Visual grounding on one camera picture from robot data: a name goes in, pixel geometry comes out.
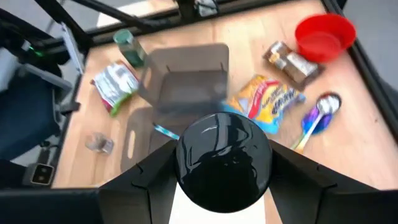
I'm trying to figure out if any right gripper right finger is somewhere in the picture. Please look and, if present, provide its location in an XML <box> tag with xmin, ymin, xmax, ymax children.
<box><xmin>269</xmin><ymin>139</ymin><xmax>338</xmax><ymax>224</ymax></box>

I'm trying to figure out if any iridescent spoon with orange handle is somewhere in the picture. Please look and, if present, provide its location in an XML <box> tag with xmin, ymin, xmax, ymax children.
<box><xmin>290</xmin><ymin>91</ymin><xmax>343</xmax><ymax>154</ymax></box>

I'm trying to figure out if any red plastic bowl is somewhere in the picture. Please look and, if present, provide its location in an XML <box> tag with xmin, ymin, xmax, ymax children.
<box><xmin>294</xmin><ymin>14</ymin><xmax>357</xmax><ymax>65</ymax></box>

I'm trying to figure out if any black-lid spice jar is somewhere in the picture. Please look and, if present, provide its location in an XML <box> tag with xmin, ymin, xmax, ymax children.
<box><xmin>175</xmin><ymin>111</ymin><xmax>274</xmax><ymax>214</ymax></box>

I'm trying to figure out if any green and white snack packet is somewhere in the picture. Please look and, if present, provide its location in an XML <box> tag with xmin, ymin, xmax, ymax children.
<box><xmin>90</xmin><ymin>60</ymin><xmax>141</xmax><ymax>118</ymax></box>

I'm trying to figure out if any black aluminium frame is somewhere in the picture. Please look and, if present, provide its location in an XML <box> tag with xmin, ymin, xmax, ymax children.
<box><xmin>30</xmin><ymin>0</ymin><xmax>398</xmax><ymax>147</ymax></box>

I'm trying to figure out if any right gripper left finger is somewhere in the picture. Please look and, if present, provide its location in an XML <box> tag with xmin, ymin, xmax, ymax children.
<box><xmin>99</xmin><ymin>139</ymin><xmax>178</xmax><ymax>224</ymax></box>

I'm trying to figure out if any yellow red blue snack bag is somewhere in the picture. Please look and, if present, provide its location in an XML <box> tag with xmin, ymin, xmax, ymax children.
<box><xmin>222</xmin><ymin>73</ymin><xmax>307</xmax><ymax>135</ymax></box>

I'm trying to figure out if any black device with green light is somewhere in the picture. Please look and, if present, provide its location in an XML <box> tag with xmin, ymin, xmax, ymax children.
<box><xmin>0</xmin><ymin>9</ymin><xmax>85</xmax><ymax>77</ymax></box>

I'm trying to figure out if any brown chocolate snack packet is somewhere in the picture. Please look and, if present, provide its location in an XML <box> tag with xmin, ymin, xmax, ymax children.
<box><xmin>262</xmin><ymin>40</ymin><xmax>324</xmax><ymax>93</ymax></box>

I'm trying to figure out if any grey table-level camera box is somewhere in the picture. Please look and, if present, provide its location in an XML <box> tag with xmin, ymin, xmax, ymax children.
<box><xmin>22</xmin><ymin>162</ymin><xmax>55</xmax><ymax>187</ymax></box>

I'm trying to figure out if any dark blue office chair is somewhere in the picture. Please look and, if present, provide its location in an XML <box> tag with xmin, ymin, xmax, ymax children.
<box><xmin>0</xmin><ymin>63</ymin><xmax>82</xmax><ymax>161</ymax></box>

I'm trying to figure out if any green-lid spice jar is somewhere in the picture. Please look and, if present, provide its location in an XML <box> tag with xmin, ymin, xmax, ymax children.
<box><xmin>113</xmin><ymin>29</ymin><xmax>149</xmax><ymax>68</ymax></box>

